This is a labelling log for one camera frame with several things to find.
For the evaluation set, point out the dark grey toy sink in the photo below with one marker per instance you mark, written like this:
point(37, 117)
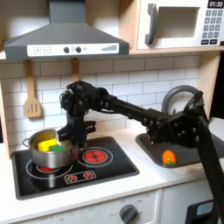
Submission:
point(186, 159)

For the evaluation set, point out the white toy microwave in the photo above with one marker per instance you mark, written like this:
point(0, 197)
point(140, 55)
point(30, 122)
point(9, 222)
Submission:
point(180, 38)

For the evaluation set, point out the orange toy carrot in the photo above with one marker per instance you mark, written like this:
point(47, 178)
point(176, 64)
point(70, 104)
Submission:
point(169, 157)

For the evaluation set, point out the grey range hood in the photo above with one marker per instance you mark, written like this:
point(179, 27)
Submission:
point(67, 38)

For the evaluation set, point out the green toy block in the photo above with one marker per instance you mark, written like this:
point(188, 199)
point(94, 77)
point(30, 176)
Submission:
point(57, 148)

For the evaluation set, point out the steel cooking pot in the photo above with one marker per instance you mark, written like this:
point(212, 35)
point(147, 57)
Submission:
point(49, 159)

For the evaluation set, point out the slotted wooden spatula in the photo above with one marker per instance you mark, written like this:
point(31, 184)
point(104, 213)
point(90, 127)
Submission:
point(32, 106)

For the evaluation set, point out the wooden spoon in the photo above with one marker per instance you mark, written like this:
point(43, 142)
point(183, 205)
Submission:
point(75, 70)

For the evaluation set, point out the yellow toy block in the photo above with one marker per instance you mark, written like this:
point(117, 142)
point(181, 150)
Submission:
point(46, 145)

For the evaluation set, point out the dark grey curved tap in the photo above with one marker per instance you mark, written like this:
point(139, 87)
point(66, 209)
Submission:
point(169, 99)

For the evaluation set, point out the black toy stove top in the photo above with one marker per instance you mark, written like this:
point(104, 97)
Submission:
point(116, 172)

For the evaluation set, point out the grey oven knob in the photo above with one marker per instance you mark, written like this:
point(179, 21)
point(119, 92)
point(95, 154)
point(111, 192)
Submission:
point(128, 213)

